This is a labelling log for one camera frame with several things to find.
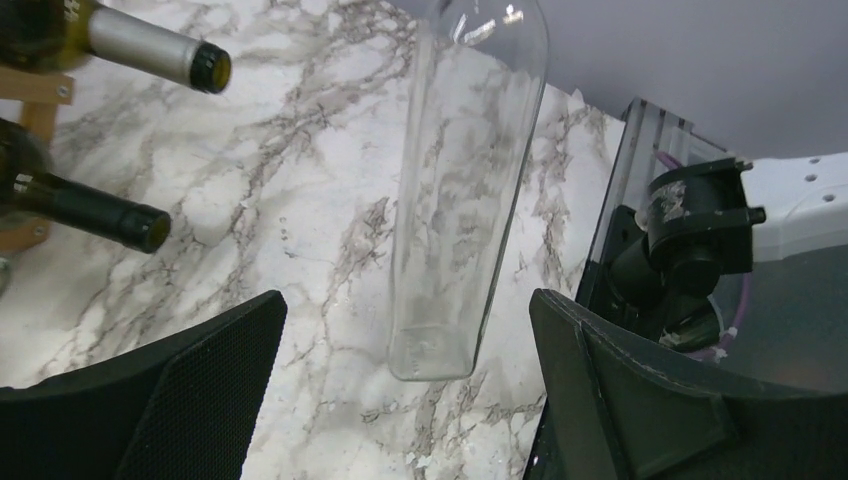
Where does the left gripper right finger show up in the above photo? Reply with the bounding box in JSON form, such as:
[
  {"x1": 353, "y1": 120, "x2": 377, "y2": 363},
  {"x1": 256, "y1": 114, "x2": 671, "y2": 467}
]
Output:
[{"x1": 529, "y1": 289, "x2": 847, "y2": 479}]

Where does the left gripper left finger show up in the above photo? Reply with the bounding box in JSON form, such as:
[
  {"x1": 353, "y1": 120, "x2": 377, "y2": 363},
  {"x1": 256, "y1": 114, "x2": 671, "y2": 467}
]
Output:
[{"x1": 1, "y1": 290, "x2": 287, "y2": 479}]

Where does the wooden lattice wine rack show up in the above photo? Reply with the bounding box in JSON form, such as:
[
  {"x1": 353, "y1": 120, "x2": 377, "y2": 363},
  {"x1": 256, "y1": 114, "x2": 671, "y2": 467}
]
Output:
[{"x1": 1, "y1": 67, "x2": 75, "y2": 253}]

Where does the green wine bottle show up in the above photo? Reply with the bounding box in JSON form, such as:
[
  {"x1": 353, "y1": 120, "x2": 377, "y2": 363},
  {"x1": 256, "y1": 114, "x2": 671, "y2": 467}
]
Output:
[
  {"x1": 1, "y1": 119, "x2": 171, "y2": 254},
  {"x1": 1, "y1": 1, "x2": 232, "y2": 94}
]

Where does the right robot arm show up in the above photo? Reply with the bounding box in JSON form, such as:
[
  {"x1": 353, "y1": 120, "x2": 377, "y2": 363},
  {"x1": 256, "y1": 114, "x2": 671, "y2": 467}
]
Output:
[{"x1": 598, "y1": 151, "x2": 847, "y2": 361}]

